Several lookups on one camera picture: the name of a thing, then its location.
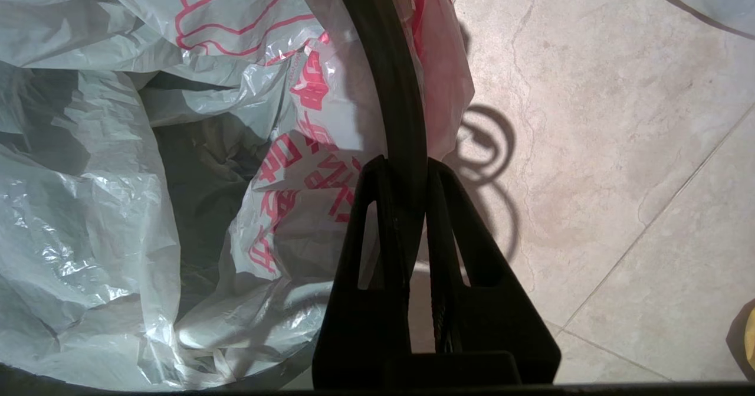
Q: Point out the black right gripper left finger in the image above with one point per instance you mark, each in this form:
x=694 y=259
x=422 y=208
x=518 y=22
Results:
x=360 y=325

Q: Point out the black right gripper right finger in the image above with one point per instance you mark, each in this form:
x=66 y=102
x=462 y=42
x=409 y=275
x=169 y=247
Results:
x=489 y=325

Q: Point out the translucent white trash bag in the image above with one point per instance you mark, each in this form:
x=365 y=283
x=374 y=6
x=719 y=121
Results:
x=118 y=207

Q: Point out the yellow bag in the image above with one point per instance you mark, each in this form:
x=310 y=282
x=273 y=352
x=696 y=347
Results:
x=750 y=337

